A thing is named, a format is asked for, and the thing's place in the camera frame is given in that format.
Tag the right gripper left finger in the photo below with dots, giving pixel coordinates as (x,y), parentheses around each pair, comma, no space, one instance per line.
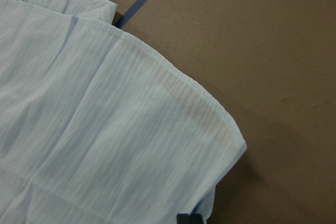
(183,219)

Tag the light blue button-up shirt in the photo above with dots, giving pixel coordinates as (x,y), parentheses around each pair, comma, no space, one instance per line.
(97,126)

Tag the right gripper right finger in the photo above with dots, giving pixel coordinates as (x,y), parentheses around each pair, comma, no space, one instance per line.
(196,219)

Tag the brown paper table cover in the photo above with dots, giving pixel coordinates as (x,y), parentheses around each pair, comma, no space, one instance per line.
(271,64)

